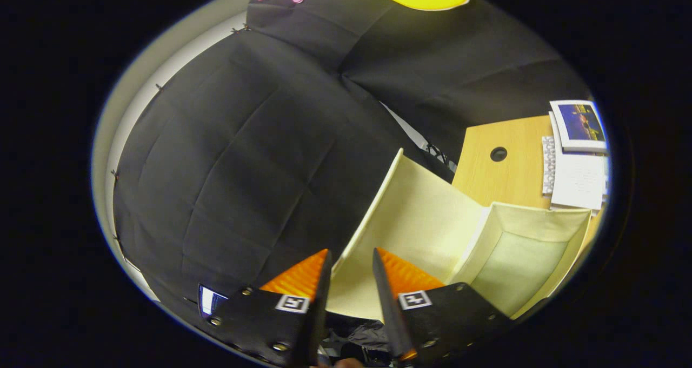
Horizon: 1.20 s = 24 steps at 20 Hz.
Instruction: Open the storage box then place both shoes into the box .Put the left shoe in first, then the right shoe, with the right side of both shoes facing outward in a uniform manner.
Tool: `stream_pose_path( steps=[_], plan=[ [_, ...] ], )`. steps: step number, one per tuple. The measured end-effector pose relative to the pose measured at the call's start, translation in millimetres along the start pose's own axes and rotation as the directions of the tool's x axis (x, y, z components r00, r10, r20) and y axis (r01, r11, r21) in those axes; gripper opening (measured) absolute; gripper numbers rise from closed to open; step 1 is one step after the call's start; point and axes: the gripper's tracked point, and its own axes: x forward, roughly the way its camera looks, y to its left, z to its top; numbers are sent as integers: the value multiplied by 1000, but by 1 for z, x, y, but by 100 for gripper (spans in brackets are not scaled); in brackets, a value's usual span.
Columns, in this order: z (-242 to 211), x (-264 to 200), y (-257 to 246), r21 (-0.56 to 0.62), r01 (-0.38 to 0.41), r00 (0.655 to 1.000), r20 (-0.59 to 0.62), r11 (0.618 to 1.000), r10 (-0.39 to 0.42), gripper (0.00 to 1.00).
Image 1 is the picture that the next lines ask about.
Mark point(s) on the white text-covered book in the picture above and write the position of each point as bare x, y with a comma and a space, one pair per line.
578, 179

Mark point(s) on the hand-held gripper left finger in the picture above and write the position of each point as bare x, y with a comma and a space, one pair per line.
316, 325

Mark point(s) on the pale green fabric storage box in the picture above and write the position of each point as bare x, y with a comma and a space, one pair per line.
421, 222

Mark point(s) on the book with blue photo cover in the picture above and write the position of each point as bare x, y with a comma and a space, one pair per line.
581, 122

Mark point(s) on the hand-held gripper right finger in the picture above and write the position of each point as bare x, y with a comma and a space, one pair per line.
390, 314

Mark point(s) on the person's dark clothing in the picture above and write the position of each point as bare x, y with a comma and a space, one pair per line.
362, 335

